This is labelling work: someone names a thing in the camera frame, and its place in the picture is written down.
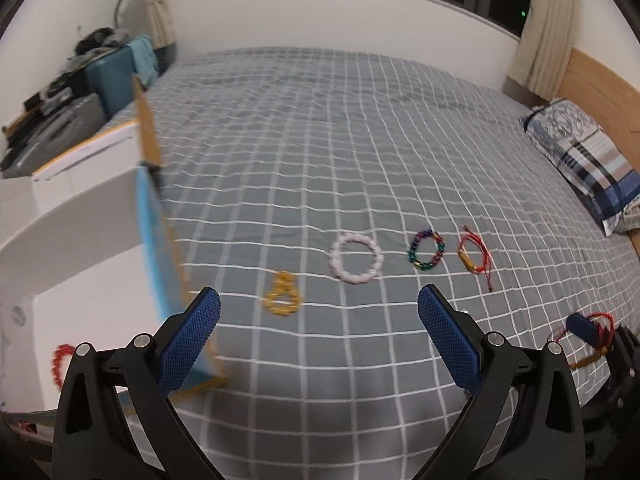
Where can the wooden headboard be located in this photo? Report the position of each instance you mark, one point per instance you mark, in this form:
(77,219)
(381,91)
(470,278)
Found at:
(600,85)

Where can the yellow blue cardboard box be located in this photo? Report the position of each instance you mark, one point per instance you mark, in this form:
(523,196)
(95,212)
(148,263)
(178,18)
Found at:
(75,260)

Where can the beige curtain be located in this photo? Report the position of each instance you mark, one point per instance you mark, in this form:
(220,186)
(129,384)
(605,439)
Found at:
(545,35)
(160,20)

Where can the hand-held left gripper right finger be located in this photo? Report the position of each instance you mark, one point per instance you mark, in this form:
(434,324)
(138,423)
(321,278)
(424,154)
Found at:
(450,335)

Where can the teal cloth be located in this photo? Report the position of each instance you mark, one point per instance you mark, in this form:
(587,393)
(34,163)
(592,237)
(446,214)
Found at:
(142,57)

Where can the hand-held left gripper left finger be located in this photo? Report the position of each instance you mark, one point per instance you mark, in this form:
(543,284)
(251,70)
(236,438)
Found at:
(192,335)

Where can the dark clothes pile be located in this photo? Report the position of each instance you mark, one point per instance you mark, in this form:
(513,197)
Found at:
(100,40)

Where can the grey suitcase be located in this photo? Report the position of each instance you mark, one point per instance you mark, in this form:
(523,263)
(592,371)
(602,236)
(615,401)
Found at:
(60,125)

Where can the blue patterned pillow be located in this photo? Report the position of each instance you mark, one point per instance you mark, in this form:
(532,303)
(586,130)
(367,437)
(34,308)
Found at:
(590,160)

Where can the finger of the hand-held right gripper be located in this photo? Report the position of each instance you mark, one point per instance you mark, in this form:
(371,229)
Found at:
(582,327)

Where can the blue suitcase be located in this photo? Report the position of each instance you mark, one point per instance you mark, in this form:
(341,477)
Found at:
(112,80)

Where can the grey checked bedsheet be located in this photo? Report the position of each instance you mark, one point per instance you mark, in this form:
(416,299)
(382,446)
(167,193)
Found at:
(325,135)

